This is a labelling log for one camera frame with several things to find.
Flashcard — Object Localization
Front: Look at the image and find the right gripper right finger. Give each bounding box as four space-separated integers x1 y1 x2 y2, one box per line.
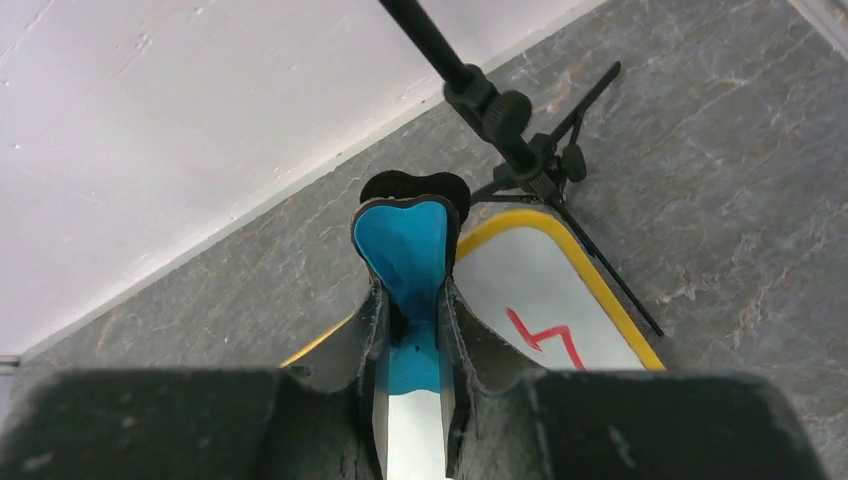
438 281 826 479

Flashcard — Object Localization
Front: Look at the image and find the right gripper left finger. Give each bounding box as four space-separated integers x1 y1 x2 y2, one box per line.
1 282 389 479

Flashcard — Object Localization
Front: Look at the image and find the white whiteboard yellow frame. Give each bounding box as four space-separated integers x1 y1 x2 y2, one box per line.
279 209 666 480

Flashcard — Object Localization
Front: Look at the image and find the blue whiteboard eraser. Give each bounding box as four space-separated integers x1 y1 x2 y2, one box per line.
351 170 471 395

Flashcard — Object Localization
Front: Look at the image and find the black tripod stand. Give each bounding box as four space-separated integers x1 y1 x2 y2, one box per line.
381 1 665 337

